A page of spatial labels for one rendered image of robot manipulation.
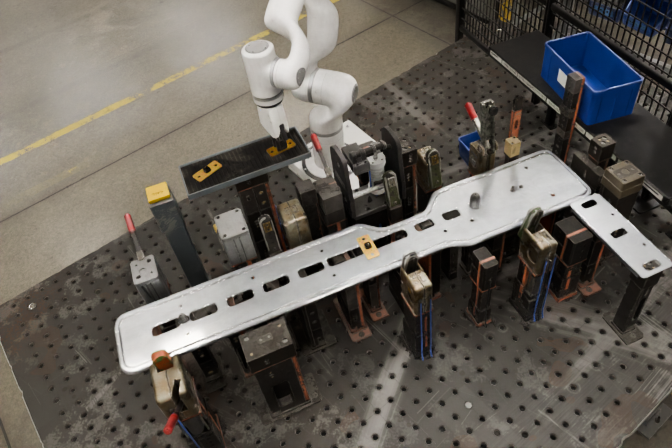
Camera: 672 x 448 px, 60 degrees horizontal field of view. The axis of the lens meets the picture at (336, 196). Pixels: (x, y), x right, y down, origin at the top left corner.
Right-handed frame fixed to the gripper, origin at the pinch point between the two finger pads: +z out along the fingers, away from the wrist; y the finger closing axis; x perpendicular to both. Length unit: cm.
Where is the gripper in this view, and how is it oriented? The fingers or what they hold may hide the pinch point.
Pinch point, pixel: (279, 141)
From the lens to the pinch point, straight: 172.2
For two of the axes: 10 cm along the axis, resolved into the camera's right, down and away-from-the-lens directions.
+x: 8.5, -4.4, 2.9
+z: 1.1, 6.9, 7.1
